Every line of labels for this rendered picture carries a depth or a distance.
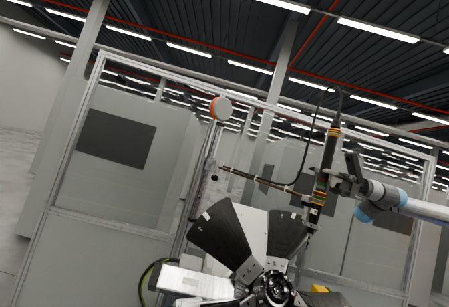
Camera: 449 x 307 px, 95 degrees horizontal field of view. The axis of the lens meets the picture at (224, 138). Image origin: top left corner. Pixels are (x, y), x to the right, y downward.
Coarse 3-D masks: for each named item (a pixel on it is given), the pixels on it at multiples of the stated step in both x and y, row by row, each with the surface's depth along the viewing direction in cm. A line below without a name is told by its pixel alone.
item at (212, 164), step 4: (208, 160) 123; (212, 160) 120; (216, 160) 118; (208, 164) 122; (212, 164) 119; (216, 164) 118; (220, 164) 120; (224, 164) 122; (204, 168) 123; (208, 168) 121; (212, 168) 118; (216, 168) 118; (216, 172) 118; (220, 172) 120
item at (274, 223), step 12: (276, 216) 97; (288, 216) 95; (300, 216) 94; (276, 228) 91; (288, 228) 89; (300, 228) 88; (276, 240) 86; (288, 240) 84; (300, 240) 83; (276, 252) 82; (288, 252) 79
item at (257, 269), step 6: (252, 258) 75; (246, 264) 75; (252, 264) 74; (258, 264) 73; (240, 270) 76; (246, 270) 75; (252, 270) 74; (258, 270) 73; (240, 276) 75; (246, 276) 74; (252, 276) 74; (246, 282) 74
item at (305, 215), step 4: (304, 196) 78; (308, 196) 77; (304, 200) 78; (308, 200) 77; (304, 204) 77; (308, 204) 76; (304, 208) 77; (308, 208) 76; (304, 212) 77; (308, 212) 76; (304, 216) 76; (308, 216) 76; (304, 220) 75; (304, 224) 74; (308, 224) 72; (312, 224) 72; (316, 228) 71; (320, 228) 72
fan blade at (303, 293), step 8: (304, 296) 74; (312, 296) 76; (320, 296) 78; (328, 296) 80; (336, 296) 81; (344, 296) 83; (312, 304) 71; (320, 304) 73; (328, 304) 75; (336, 304) 77
